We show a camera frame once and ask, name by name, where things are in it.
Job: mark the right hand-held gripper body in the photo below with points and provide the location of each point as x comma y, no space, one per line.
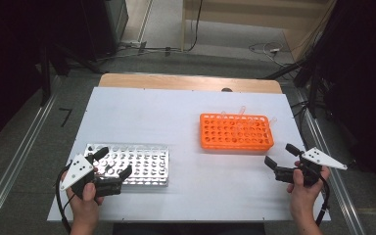
323,159

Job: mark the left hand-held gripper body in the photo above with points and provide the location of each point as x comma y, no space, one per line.
76,168

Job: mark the silver metal test tube rack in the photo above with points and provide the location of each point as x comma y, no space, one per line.
143,163

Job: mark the clear glass test tube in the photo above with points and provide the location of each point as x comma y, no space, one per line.
242,110
272,121
223,113

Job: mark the orange plastic test tube rack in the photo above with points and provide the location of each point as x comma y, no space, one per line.
209,143

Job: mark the person's left hand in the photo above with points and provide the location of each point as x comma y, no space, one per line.
86,205

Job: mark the person's right hand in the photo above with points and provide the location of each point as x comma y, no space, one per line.
302,199

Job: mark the black metal stand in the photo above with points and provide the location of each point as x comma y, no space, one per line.
45,78
313,88

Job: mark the white board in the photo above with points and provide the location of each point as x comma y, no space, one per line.
160,114

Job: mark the dark round table grommet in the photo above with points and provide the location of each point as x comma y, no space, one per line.
226,89

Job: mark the person's dark clothing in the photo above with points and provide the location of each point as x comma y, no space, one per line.
189,229

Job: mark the black curtain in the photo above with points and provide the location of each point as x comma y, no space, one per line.
6,65
365,81

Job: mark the wooden table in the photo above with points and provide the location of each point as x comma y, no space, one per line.
176,81

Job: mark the grey power strip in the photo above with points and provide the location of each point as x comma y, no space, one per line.
132,43

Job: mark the black cabinet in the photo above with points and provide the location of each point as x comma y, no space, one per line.
101,26

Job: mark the light wooden furniture panel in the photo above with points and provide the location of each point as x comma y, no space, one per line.
241,19

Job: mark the aluminium floor rail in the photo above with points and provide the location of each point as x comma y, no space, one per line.
346,205
23,150

